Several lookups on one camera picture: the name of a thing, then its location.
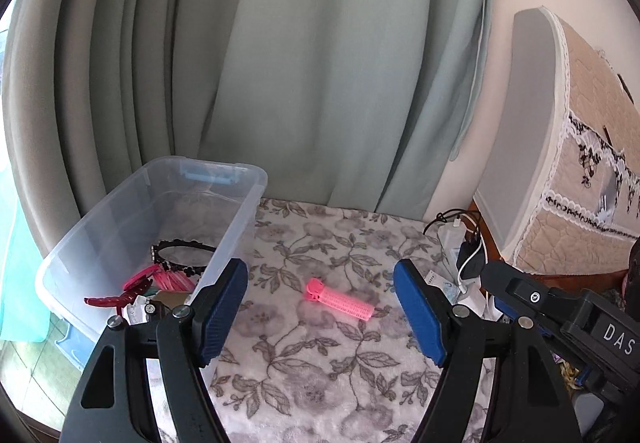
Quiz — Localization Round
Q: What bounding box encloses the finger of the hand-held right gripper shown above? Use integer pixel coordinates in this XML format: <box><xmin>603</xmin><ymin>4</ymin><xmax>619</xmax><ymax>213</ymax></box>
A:
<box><xmin>480</xmin><ymin>260</ymin><xmax>582</xmax><ymax>340</ymax></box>

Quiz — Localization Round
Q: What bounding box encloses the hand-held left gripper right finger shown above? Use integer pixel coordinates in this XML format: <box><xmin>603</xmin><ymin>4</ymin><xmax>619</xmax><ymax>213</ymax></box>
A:
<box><xmin>393</xmin><ymin>259</ymin><xmax>583</xmax><ymax>443</ymax></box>

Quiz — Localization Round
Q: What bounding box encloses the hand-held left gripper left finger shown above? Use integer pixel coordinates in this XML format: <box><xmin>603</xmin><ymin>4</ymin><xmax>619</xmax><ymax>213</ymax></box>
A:
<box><xmin>60</xmin><ymin>258</ymin><xmax>249</xmax><ymax>443</ymax></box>

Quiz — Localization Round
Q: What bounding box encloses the pink hair roller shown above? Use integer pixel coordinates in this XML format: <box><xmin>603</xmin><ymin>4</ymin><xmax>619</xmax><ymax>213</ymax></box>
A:
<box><xmin>306</xmin><ymin>278</ymin><xmax>375</xmax><ymax>322</ymax></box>

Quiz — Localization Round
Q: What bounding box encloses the clear plastic storage container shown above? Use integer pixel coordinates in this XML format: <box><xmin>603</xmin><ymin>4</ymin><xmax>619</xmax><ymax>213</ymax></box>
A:
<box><xmin>35</xmin><ymin>156</ymin><xmax>268</xmax><ymax>374</ymax></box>

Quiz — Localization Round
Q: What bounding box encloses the light blue paper packet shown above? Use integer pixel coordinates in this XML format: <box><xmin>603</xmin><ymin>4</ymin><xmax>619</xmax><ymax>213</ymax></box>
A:
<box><xmin>425</xmin><ymin>272</ymin><xmax>462</xmax><ymax>305</ymax></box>

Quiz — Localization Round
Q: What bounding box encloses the black beaded headband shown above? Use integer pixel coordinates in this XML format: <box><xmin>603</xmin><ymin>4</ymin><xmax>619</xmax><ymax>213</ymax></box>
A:
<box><xmin>151</xmin><ymin>238</ymin><xmax>219</xmax><ymax>275</ymax></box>

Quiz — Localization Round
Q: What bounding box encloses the pink hair claw clip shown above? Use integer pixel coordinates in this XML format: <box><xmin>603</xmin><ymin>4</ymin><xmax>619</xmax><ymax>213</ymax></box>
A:
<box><xmin>122</xmin><ymin>265</ymin><xmax>202</xmax><ymax>295</ymax></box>

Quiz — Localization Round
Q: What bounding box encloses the black charger plug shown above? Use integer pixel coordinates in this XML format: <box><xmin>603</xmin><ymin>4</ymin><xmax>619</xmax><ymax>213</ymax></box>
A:
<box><xmin>460</xmin><ymin>235</ymin><xmax>489</xmax><ymax>282</ymax></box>

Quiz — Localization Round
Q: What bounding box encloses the white charger plug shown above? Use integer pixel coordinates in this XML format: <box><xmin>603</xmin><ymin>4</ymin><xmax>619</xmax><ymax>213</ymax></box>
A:
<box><xmin>438</xmin><ymin>218</ymin><xmax>473</xmax><ymax>251</ymax></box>

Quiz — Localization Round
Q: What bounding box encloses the floral fleece blanket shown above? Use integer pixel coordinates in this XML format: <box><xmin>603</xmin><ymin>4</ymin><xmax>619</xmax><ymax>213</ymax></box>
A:
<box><xmin>145</xmin><ymin>197</ymin><xmax>507</xmax><ymax>443</ymax></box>

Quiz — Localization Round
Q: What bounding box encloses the beige quilted lace cover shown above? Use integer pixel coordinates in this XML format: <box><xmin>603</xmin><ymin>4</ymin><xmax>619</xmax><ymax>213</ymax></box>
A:
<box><xmin>515</xmin><ymin>8</ymin><xmax>640</xmax><ymax>275</ymax></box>

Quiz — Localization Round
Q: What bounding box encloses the blue plastic lid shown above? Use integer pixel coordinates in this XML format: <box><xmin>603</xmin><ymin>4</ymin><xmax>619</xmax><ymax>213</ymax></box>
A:
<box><xmin>54</xmin><ymin>322</ymin><xmax>98</xmax><ymax>371</ymax></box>

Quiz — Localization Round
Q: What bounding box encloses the grey padded headboard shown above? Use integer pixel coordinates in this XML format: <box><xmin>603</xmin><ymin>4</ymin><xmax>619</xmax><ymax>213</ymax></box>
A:
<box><xmin>472</xmin><ymin>8</ymin><xmax>572</xmax><ymax>270</ymax></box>

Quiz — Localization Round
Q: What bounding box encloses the teal cloth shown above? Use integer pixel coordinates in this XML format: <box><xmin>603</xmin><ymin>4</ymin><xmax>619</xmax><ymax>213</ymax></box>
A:
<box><xmin>0</xmin><ymin>180</ymin><xmax>52</xmax><ymax>345</ymax></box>

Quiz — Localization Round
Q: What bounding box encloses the pale green curtain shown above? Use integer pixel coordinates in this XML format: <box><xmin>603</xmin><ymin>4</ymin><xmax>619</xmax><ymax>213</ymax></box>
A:
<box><xmin>197</xmin><ymin>0</ymin><xmax>502</xmax><ymax>220</ymax></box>

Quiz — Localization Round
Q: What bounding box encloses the grey pleated curtain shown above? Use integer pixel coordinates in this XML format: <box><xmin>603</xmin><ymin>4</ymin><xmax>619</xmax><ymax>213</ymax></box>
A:
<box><xmin>1</xmin><ymin>0</ymin><xmax>261</xmax><ymax>260</ymax></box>

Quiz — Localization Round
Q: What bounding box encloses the brown wooden bed frame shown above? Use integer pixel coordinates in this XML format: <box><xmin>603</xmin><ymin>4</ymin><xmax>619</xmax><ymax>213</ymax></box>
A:
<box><xmin>467</xmin><ymin>200</ymin><xmax>640</xmax><ymax>285</ymax></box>

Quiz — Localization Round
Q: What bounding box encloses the white cable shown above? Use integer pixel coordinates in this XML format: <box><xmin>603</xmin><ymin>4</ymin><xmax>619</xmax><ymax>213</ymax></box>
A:
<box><xmin>456</xmin><ymin>243</ymin><xmax>489</xmax><ymax>298</ymax></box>

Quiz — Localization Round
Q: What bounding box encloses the black cable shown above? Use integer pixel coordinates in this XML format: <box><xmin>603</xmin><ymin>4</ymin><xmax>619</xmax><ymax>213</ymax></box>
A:
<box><xmin>424</xmin><ymin>209</ymin><xmax>482</xmax><ymax>238</ymax></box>

